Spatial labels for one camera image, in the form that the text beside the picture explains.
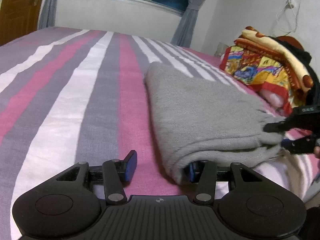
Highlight grey right curtain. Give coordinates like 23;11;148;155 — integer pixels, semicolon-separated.
171;0;205;47

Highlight grey curtain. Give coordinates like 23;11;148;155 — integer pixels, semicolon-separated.
38;0;57;29
171;0;205;47

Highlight brown wooden door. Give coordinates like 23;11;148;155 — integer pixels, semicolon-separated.
1;0;42;45

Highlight person's hand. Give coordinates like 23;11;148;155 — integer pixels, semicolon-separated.
313;146;320;159

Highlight grey left curtain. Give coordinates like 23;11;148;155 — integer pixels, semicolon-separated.
38;0;57;29

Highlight pink grey striped bedsheet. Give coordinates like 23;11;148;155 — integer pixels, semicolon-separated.
0;26;320;240

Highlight colourful folded blanket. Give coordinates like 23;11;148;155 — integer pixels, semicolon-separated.
219;26;316;116

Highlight white wall cable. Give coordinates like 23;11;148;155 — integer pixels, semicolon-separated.
272;0;304;37

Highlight grey fleece pants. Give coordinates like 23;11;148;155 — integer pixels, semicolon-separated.
145;62;283;185

